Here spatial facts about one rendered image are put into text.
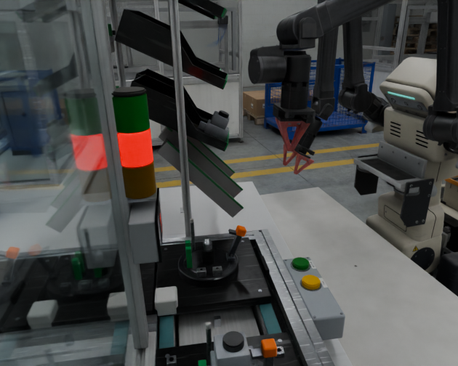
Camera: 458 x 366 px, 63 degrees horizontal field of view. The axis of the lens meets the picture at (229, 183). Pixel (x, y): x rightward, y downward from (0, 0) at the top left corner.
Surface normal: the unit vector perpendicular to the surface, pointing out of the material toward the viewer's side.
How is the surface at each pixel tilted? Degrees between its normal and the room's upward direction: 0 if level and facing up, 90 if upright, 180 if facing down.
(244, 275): 0
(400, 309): 0
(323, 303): 0
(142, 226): 90
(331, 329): 90
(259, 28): 90
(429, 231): 90
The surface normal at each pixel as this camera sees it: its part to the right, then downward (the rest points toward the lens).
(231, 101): 0.27, 0.37
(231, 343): -0.02, -0.92
